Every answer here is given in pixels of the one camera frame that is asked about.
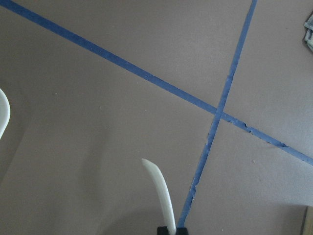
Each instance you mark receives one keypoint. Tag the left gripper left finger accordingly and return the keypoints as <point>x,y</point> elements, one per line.
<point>162,230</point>

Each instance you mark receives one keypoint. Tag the beige bear tray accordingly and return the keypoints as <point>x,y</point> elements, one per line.
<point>4,112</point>

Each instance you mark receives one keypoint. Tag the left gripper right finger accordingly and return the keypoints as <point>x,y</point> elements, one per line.
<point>182,231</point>

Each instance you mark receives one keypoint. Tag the grey folded cloth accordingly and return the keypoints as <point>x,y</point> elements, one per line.
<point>309,32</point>

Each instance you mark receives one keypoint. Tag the white ceramic spoon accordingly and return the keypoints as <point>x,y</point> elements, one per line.
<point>163,194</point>

